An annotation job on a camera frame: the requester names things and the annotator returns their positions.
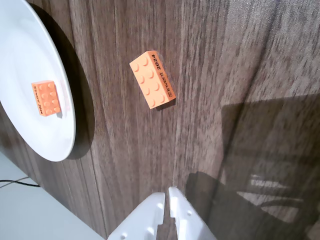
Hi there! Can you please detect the white round plate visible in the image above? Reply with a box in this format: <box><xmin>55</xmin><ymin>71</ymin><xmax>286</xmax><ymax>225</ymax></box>
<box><xmin>0</xmin><ymin>0</ymin><xmax>77</xmax><ymax>163</ymax></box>

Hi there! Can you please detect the thin black cable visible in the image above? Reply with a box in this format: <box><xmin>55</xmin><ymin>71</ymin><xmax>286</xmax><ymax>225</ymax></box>
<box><xmin>0</xmin><ymin>178</ymin><xmax>41</xmax><ymax>188</ymax></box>

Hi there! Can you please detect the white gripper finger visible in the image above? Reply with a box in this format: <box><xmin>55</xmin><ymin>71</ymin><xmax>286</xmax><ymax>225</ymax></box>
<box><xmin>167</xmin><ymin>186</ymin><xmax>218</xmax><ymax>240</ymax></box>
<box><xmin>107</xmin><ymin>191</ymin><xmax>166</xmax><ymax>240</ymax></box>

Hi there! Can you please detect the orange printed lego block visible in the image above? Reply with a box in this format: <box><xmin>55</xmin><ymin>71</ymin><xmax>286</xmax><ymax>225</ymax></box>
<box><xmin>31</xmin><ymin>79</ymin><xmax>63</xmax><ymax>118</ymax></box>
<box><xmin>129</xmin><ymin>49</ymin><xmax>177</xmax><ymax>110</ymax></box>

